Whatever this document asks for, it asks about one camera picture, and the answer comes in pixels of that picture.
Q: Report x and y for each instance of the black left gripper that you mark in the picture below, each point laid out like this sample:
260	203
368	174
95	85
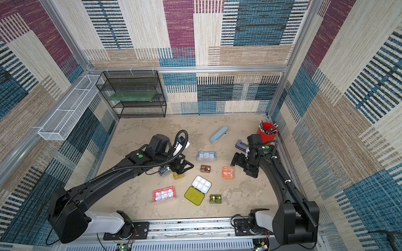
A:
181	170

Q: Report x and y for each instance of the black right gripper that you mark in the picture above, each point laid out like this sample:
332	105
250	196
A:
244	163

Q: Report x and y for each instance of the orange pillbox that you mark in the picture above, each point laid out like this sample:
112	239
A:
228	173

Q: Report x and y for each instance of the blue six-compartment pillbox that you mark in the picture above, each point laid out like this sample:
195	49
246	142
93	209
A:
206	156

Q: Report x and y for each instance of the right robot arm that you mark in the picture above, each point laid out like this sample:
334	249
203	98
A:
296	219

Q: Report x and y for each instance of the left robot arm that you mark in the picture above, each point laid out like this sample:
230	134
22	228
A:
69	213

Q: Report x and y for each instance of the yellow two-compartment pillbox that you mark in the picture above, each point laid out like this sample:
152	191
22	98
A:
177	176

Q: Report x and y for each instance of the round dark blue pillbox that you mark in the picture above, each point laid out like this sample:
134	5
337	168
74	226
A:
164	171

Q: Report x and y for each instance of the maroon two-compartment pillbox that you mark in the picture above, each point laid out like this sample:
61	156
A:
205	169

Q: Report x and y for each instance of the white pillbox with green lid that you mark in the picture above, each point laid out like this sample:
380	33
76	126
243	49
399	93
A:
197	191

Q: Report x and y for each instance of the pink pillbox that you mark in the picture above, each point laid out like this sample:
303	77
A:
164	194

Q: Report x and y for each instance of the light blue stapler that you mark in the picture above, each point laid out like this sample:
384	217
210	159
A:
221	133

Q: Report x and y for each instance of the red pen cup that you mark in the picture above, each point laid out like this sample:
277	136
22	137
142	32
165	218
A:
267	131

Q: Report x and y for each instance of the small green two-compartment pillbox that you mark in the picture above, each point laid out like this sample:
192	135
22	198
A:
215	199

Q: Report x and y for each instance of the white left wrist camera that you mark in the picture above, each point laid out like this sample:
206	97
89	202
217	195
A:
180	144

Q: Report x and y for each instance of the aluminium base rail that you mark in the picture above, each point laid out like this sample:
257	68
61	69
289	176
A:
198	234

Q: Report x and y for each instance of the black wire mesh shelf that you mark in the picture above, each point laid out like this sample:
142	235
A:
110	82

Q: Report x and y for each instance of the white wire mesh basket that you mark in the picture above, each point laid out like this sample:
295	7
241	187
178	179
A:
63	120

